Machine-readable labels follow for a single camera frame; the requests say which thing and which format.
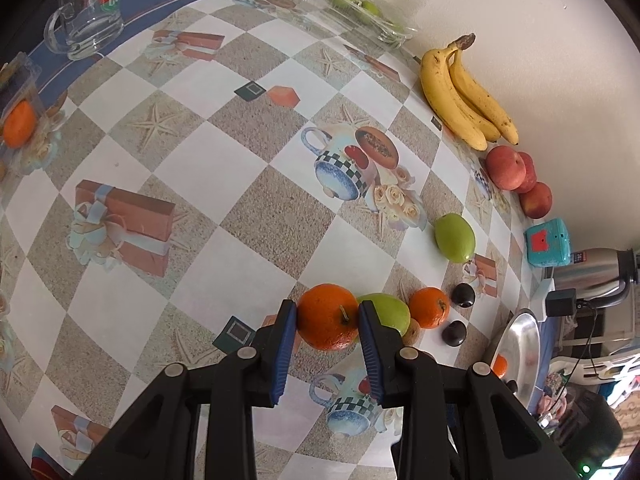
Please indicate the red apple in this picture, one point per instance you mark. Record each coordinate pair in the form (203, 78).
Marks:
(530, 172)
(506, 167)
(536, 201)

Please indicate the round metal plate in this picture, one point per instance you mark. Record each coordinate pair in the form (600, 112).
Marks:
(522, 350)

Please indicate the white power strip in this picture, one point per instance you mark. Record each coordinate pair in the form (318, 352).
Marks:
(540, 296)

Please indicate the clear glass mug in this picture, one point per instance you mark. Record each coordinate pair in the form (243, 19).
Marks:
(87, 15)

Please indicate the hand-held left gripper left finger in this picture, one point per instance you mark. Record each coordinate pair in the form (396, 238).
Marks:
(281, 355)

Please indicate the stainless steel kettle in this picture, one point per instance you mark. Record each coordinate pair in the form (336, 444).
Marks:
(595, 271)

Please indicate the small orange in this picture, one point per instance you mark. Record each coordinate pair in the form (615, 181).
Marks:
(429, 307)
(499, 365)

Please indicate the teal box with red label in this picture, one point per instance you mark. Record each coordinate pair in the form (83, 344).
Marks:
(547, 242)

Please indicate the colourful patterned cloth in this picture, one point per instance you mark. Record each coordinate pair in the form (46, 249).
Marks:
(556, 392)

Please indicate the printed checkered tablecloth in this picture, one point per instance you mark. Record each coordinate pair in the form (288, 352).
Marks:
(200, 170)

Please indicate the yellow banana bunch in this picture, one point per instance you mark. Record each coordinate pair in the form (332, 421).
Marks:
(452, 97)

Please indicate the black power adapter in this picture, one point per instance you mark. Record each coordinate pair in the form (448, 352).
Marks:
(560, 305)

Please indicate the clear plastic box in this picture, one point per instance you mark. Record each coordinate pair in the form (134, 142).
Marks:
(30, 90)

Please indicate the large orange with stem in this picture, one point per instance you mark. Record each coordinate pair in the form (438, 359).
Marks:
(325, 317)

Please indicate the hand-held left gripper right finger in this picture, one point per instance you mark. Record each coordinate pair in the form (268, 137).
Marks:
(371, 360)

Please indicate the white plastic chair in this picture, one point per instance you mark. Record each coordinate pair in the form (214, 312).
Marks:
(605, 362)

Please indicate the clear plastic fruit container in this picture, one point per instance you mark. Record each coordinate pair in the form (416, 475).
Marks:
(360, 12)

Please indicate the small tan round fruit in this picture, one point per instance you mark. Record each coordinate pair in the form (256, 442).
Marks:
(413, 334)

